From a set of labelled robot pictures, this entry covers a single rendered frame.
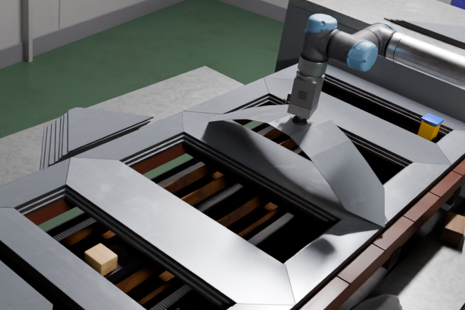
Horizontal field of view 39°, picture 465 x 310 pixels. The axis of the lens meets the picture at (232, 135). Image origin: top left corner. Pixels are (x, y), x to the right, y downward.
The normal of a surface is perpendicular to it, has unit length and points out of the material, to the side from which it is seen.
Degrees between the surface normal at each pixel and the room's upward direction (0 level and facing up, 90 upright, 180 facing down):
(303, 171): 0
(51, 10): 90
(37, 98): 0
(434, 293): 0
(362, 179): 31
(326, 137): 18
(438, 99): 90
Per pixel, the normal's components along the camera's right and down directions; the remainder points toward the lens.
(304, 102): -0.38, 0.41
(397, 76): -0.62, 0.31
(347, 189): 0.48, -0.51
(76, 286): 0.15, -0.86
